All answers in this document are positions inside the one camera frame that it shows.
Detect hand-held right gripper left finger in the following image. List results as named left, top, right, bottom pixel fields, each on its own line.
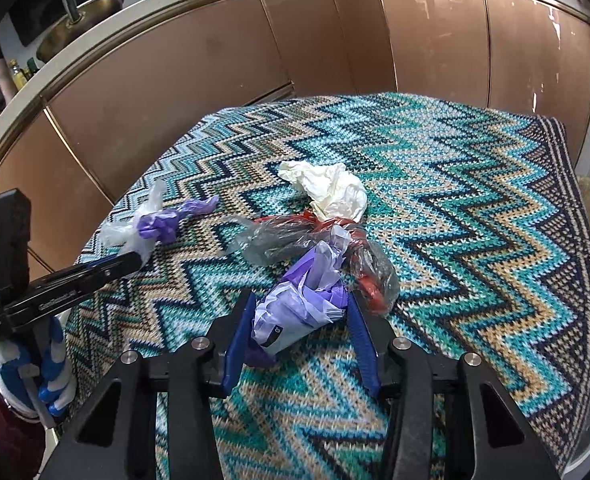
left=40, top=290, right=258, bottom=480

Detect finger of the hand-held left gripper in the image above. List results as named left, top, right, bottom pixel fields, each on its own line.
left=0, top=188, right=32, bottom=308
left=30, top=251, right=143, bottom=306

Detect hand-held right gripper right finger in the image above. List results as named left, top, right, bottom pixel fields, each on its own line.
left=347, top=290, right=558, bottom=480

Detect purple wrapper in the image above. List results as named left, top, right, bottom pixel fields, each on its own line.
left=251, top=240, right=350, bottom=368

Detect clear and purple plastic bag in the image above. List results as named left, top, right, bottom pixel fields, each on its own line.
left=99, top=179, right=221, bottom=263

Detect person's left forearm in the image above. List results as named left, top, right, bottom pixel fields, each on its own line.
left=0, top=380, right=51, bottom=478

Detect person's left hand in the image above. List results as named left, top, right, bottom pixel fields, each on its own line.
left=0, top=315, right=78, bottom=418

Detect red and clear plastic wrapper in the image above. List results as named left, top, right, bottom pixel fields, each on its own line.
left=229, top=211, right=402, bottom=317

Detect white crumpled tissue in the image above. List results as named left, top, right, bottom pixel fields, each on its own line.
left=276, top=160, right=369, bottom=224

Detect zigzag knitted table cloth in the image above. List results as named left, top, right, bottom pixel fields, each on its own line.
left=62, top=91, right=590, bottom=480

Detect copper base cabinets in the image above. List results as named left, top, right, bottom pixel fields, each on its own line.
left=0, top=0, right=590, bottom=311

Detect brass wok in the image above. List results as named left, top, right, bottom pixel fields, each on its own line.
left=35, top=0, right=124, bottom=63

